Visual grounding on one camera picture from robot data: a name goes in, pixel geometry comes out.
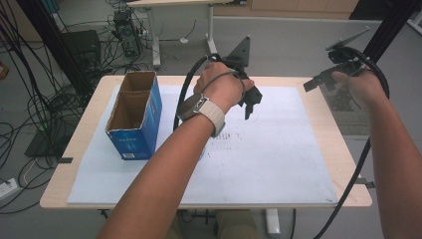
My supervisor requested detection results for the person's left hand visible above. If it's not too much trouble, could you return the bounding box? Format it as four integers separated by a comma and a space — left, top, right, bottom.
193, 61, 256, 115

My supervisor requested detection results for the black computer tower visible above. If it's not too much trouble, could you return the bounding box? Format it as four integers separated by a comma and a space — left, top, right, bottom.
112, 8, 144, 58

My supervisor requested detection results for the white desk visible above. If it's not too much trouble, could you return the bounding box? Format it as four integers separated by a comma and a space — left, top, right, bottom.
126, 0, 248, 70

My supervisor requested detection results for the black stand base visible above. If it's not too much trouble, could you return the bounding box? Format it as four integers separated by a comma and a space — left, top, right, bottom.
24, 118, 80, 159

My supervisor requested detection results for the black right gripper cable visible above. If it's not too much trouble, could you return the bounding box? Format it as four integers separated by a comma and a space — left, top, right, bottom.
312, 46, 391, 239

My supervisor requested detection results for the black metal stand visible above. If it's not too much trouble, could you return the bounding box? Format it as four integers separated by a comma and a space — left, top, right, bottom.
361, 0, 422, 65
15, 0, 96, 98

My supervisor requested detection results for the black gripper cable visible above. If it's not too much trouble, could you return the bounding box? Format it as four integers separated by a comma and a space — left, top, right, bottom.
172, 53, 221, 132
312, 46, 391, 239

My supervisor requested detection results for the tangle of black floor cables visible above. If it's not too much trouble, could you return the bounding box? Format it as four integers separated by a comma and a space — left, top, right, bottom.
0, 0, 157, 215

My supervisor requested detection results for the white mat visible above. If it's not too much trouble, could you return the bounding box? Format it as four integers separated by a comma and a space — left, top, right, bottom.
67, 84, 339, 205

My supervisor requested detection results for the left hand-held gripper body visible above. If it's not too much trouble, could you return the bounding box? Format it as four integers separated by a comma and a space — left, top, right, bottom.
206, 34, 264, 110

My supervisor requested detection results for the light wooden table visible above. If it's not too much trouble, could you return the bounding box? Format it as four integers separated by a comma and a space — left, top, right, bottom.
39, 74, 373, 210

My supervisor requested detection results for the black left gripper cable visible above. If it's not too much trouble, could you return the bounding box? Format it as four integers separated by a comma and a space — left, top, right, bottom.
172, 53, 221, 132

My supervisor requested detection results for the person's right hand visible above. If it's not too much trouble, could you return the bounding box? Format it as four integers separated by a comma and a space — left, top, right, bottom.
331, 69, 390, 114

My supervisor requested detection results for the white power strip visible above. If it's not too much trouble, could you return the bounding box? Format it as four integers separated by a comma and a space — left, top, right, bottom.
0, 177, 20, 201

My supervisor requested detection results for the black box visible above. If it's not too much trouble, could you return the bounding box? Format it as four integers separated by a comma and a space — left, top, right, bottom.
61, 29, 103, 69

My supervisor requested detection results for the thin grey cord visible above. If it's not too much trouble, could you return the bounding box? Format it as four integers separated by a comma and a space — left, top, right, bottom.
200, 70, 247, 102

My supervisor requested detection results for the open blue cardboard box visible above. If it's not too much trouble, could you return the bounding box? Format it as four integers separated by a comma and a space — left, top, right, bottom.
105, 70, 164, 161

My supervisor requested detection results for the wooden cabinet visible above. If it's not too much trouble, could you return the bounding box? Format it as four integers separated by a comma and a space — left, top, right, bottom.
212, 0, 360, 20

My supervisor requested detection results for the wristwatch with beige band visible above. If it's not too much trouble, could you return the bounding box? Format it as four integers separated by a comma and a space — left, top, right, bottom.
175, 93, 227, 139

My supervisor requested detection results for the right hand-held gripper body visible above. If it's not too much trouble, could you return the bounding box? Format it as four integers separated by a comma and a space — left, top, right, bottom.
324, 25, 371, 80

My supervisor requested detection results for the white table leg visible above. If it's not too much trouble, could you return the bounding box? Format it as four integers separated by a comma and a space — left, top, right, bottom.
264, 208, 282, 239

